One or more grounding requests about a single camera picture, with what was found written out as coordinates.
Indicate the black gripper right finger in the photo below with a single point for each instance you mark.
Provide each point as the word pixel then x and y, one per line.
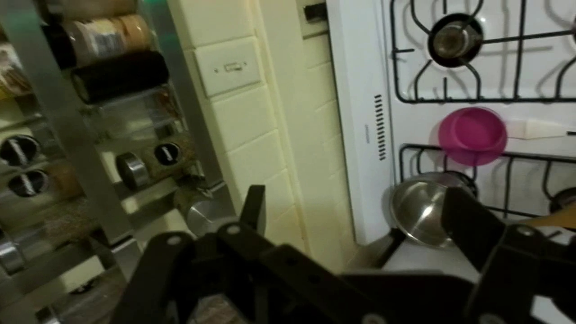
pixel 498 252

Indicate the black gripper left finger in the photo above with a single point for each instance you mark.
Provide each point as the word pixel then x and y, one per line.
pixel 181 276

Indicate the silver metal pot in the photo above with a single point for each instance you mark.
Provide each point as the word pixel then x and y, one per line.
pixel 417 207

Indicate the small glass spice jar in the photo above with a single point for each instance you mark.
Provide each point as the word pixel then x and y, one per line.
pixel 37 245

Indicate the glass spice jar steel cap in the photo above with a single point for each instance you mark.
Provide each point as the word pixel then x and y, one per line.
pixel 109 36

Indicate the wooden spoon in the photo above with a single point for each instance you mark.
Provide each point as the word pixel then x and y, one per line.
pixel 559 218

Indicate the black stove grate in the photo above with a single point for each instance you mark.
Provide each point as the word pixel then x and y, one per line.
pixel 511 173
pixel 523 45

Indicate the pink cup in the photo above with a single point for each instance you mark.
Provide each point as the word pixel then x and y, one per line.
pixel 473 135

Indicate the white gas stove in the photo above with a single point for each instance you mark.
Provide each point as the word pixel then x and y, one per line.
pixel 361 119

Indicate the steel wall spice rack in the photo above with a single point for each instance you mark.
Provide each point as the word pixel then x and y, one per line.
pixel 66 119

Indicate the white light switch plate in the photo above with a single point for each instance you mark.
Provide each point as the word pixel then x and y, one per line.
pixel 228 65

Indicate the black wall plug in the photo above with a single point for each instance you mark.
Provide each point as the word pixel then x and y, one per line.
pixel 316 11

